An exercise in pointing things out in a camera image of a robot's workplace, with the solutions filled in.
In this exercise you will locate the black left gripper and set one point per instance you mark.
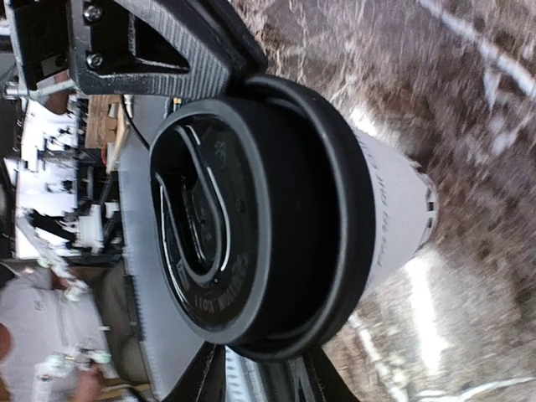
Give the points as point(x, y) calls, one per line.
point(42, 42)

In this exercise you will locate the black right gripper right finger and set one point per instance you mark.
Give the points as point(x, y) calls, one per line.
point(316, 380)

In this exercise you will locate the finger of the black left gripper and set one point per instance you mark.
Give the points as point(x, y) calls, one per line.
point(159, 69)
point(211, 26)

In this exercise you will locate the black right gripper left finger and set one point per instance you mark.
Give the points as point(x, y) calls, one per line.
point(205, 378)

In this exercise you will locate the white paper coffee cup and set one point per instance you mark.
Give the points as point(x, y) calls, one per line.
point(406, 208)

